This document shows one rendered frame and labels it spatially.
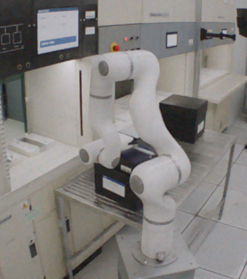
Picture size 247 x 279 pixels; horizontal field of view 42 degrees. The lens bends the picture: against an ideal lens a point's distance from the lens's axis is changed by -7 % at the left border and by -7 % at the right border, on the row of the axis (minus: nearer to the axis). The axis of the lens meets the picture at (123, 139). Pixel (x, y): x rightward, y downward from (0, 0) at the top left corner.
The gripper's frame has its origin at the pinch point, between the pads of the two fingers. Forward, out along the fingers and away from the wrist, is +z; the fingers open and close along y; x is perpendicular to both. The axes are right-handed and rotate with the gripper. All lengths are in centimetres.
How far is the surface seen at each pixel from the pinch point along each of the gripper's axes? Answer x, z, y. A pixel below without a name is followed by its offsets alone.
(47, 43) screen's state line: 44, -26, -32
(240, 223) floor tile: -104, 115, 29
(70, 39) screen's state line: 45, -9, -34
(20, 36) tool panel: 50, -42, -29
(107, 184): -22.5, -13.3, -4.0
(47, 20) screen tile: 55, -25, -32
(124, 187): -20.0, -13.3, 6.6
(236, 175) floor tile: -102, 193, -11
